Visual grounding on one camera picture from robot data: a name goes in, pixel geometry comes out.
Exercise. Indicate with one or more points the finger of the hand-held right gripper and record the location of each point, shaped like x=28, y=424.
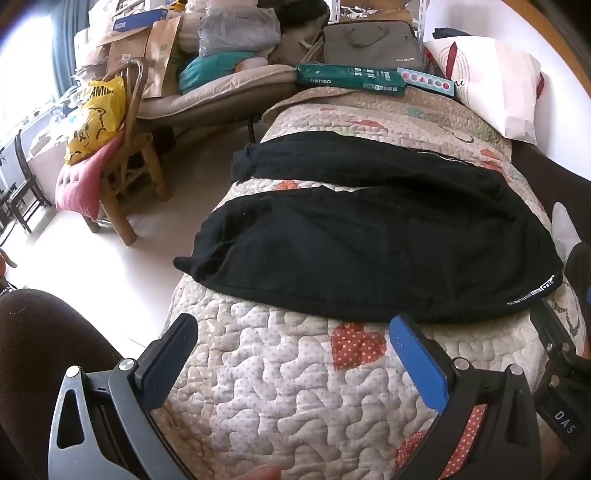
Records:
x=551, y=330

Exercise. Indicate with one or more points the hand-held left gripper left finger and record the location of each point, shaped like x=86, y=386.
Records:
x=166, y=364

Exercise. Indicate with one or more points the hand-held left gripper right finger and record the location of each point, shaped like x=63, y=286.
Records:
x=415, y=355

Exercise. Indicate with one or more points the black pants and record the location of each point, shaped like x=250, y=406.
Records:
x=369, y=230

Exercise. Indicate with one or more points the person's left hand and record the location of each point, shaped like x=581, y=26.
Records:
x=261, y=473

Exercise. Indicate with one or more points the white sock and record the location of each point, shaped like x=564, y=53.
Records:
x=565, y=228

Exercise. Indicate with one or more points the quilted patchwork blanket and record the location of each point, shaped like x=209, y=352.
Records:
x=277, y=360

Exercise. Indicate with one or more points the person's leg in brown trousers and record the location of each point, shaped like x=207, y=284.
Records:
x=41, y=360

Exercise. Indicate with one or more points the pink cushion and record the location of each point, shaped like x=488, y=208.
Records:
x=87, y=180

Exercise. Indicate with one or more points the dark wooden chair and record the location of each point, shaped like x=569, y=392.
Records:
x=25, y=184

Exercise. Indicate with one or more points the yellow plastic bag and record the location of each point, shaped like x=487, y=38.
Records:
x=99, y=115

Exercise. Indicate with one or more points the beige padded lounge chair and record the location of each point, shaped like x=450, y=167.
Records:
x=221, y=99

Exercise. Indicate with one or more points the light blue small box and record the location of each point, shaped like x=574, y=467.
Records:
x=429, y=82

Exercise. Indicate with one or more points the green cardboard box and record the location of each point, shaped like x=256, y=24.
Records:
x=341, y=76

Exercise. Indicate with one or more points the teal cloth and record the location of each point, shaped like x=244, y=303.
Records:
x=207, y=69

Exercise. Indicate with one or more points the grey laptop bag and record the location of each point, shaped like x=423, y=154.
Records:
x=369, y=46

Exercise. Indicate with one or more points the pile of cardboard boxes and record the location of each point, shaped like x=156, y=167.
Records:
x=129, y=50

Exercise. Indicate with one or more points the plastic wrapped grey bundle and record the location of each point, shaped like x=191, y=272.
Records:
x=240, y=27

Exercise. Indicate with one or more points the blue flat box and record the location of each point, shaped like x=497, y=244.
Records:
x=138, y=19

